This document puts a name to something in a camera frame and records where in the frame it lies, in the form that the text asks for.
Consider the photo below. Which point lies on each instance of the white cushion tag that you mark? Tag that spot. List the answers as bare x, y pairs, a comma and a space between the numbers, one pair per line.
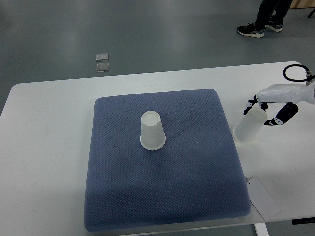
262, 200

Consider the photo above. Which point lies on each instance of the upper metal floor plate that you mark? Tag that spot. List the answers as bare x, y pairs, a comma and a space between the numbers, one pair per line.
102, 57

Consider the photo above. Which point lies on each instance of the white paper cup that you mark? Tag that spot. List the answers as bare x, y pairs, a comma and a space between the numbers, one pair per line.
247, 130
152, 133

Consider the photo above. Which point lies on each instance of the person's legs with sneakers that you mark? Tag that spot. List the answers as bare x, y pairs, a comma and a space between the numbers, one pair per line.
270, 15

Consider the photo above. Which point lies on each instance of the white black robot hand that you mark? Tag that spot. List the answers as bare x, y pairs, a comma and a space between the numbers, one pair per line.
288, 94

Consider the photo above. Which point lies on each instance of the white table leg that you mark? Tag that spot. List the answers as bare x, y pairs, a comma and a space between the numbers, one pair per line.
261, 229

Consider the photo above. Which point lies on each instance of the black table control panel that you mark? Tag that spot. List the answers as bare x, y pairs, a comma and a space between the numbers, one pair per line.
303, 221

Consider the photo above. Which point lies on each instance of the white paper cup on cushion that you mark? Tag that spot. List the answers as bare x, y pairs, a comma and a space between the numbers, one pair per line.
152, 133

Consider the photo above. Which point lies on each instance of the black tripod foot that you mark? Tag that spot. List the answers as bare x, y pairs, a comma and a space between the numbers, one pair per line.
311, 13

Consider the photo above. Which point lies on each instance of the blue grey square cushion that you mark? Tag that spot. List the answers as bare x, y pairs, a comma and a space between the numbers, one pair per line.
196, 175

